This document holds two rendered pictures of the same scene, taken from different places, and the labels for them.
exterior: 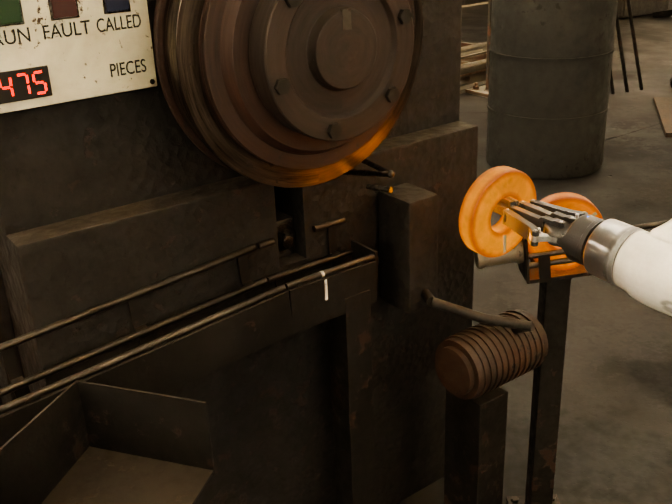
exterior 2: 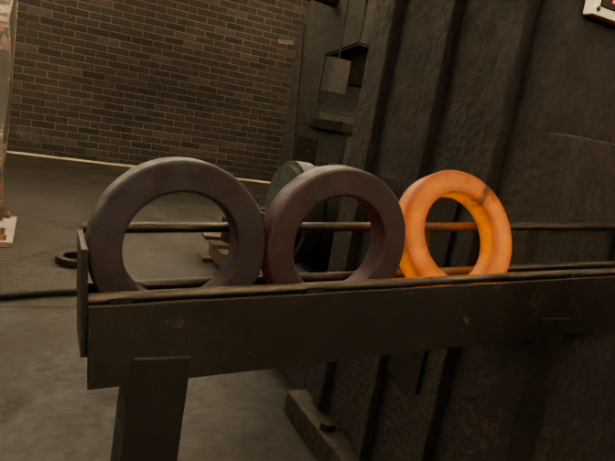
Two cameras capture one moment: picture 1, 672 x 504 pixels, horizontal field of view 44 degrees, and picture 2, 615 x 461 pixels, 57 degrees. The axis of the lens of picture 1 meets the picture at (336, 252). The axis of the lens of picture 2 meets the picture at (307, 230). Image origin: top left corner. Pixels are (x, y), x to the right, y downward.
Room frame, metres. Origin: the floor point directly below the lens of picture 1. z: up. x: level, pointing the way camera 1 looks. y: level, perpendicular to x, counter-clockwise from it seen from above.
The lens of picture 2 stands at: (0.19, 0.71, 0.82)
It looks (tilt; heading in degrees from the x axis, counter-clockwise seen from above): 11 degrees down; 9
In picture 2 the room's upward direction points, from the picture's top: 10 degrees clockwise
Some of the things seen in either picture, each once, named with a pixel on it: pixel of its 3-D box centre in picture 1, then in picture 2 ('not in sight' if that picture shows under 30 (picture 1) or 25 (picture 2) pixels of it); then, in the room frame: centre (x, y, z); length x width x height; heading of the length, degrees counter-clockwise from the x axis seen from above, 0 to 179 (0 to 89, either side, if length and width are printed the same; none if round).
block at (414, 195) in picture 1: (407, 247); not in sight; (1.51, -0.14, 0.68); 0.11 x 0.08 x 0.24; 35
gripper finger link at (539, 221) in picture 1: (535, 222); not in sight; (1.23, -0.32, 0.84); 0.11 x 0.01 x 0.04; 37
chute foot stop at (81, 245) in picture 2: not in sight; (81, 291); (0.68, 1.00, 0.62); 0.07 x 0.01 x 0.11; 35
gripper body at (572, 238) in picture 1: (574, 234); not in sight; (1.18, -0.37, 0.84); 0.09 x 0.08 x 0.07; 35
